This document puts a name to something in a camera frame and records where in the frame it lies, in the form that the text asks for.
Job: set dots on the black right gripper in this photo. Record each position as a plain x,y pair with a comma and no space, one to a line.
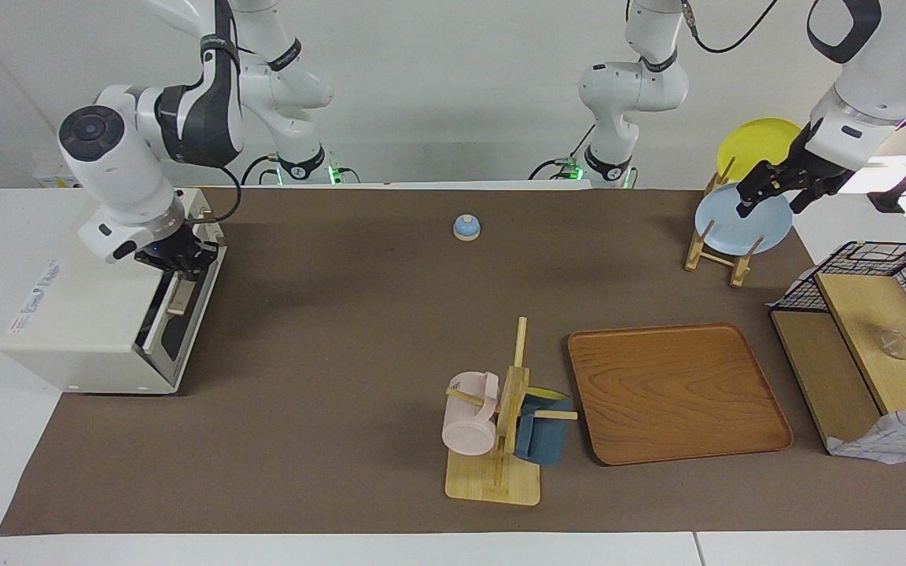
174,253

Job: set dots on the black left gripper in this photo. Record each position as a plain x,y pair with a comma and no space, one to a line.
811,169

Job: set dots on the glass oven door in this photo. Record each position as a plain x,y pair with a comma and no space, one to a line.
179,334

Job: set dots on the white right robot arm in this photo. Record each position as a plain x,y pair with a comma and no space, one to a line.
115,173

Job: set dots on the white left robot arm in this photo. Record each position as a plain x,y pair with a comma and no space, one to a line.
634,86

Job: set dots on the white toaster oven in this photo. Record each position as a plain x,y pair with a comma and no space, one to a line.
75,314

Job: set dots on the light blue plate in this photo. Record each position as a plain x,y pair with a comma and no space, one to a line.
736,228

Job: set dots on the yellow plate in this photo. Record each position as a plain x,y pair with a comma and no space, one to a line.
760,145

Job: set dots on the wooden plate rack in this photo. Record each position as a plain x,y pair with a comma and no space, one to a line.
740,271

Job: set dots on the wooden shelf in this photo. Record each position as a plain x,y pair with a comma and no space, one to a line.
870,330

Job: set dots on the brown table mat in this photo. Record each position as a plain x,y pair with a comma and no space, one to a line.
343,354

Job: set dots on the brown wooden tray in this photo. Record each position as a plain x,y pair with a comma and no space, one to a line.
673,393

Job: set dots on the white grid-patterned cloth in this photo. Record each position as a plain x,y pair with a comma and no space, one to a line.
901,436

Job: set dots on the blue service bell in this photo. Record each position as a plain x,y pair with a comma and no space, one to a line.
466,228

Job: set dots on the white mounting beam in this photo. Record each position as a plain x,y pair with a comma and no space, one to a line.
461,185

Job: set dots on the pink mug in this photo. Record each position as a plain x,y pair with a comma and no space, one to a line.
469,424

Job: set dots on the dark blue mug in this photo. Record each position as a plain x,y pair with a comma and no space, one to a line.
543,440

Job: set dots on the wooden mug tree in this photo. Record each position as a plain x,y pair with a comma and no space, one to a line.
492,481

